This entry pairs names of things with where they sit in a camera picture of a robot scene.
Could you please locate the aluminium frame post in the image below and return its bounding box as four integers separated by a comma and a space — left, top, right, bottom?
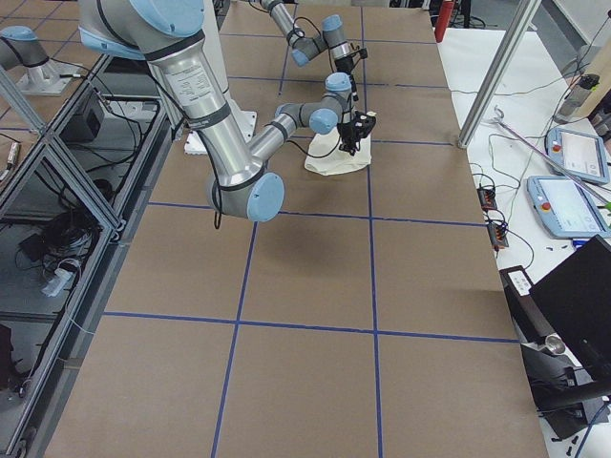
457, 0, 541, 149

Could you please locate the black monitor with stand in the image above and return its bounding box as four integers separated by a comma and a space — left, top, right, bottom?
527, 236, 610, 439

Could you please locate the blue teach pendant near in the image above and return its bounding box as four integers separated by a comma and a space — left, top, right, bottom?
526, 176, 610, 239

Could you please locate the blue teach pendant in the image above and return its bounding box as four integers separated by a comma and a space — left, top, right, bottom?
545, 127, 610, 184
526, 176, 610, 239

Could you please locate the cream long-sleeve cat shirt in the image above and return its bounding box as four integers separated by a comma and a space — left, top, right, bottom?
305, 108, 371, 176

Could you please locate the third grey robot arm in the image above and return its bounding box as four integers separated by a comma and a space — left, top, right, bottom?
1, 26, 80, 95

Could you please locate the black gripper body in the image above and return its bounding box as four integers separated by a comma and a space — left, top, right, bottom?
337, 112, 376, 154
334, 55, 356, 76

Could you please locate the black box with label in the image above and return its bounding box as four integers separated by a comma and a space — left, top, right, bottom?
499, 265, 555, 344

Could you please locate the aluminium frame rail left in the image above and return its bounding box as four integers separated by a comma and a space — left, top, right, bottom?
0, 56, 125, 458

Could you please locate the black power strip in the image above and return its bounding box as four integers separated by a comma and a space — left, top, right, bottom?
476, 186, 498, 211
486, 220, 509, 252

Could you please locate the blue teach pendant far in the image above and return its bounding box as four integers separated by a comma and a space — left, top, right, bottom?
545, 127, 610, 184

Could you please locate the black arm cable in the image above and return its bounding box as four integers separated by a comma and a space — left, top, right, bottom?
209, 94, 354, 231

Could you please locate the metal grabber tool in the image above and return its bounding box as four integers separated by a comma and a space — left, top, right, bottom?
489, 104, 611, 211

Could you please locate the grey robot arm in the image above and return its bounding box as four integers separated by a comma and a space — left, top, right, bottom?
78, 1, 376, 222
257, 0, 368, 101

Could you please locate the red fire extinguisher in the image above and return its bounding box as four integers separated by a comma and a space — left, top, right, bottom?
434, 0, 454, 43

